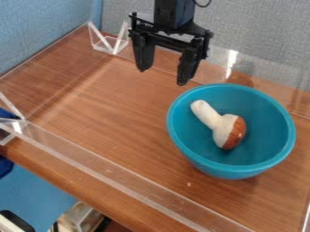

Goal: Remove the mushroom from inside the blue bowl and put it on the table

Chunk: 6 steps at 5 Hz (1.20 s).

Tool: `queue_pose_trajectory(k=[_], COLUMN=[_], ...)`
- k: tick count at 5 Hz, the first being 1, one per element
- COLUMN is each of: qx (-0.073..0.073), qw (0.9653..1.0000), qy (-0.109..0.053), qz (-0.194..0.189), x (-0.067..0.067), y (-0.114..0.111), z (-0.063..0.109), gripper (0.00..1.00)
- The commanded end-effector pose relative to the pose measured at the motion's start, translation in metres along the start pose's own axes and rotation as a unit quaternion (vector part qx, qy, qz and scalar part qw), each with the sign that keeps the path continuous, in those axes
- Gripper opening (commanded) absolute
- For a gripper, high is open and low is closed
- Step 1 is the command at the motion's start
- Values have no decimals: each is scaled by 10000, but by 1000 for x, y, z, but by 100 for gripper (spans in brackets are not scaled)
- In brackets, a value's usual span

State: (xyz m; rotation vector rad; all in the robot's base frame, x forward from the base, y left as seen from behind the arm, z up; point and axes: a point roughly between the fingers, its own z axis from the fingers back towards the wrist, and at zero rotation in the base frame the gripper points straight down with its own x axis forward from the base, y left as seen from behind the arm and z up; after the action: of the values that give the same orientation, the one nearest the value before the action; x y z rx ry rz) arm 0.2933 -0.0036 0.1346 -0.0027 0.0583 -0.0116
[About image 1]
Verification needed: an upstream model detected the blue plastic bowl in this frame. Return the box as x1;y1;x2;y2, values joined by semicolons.
166;83;297;179

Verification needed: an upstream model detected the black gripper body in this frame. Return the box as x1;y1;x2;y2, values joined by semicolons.
128;11;214;59

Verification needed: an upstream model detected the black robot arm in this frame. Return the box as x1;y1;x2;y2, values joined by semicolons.
128;0;214;86

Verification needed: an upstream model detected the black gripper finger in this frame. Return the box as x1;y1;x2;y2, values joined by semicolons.
132;33;155;72
177;47;201;86

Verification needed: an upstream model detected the clear acrylic left bracket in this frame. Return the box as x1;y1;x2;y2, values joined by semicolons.
0;92;27;146

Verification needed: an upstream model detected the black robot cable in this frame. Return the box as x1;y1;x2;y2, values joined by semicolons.
193;0;214;9

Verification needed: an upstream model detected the metal table leg frame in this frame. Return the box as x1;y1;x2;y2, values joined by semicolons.
55;202;104;232

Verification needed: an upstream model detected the clear acrylic front barrier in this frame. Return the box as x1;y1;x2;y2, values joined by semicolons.
0;120;255;232

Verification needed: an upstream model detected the blue cloth object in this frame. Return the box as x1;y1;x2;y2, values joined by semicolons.
0;107;19;179

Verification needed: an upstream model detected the white brown toy mushroom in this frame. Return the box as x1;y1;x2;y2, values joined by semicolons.
190;100;247;150

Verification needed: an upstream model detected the black white device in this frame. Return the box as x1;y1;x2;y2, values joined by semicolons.
0;210;35;232

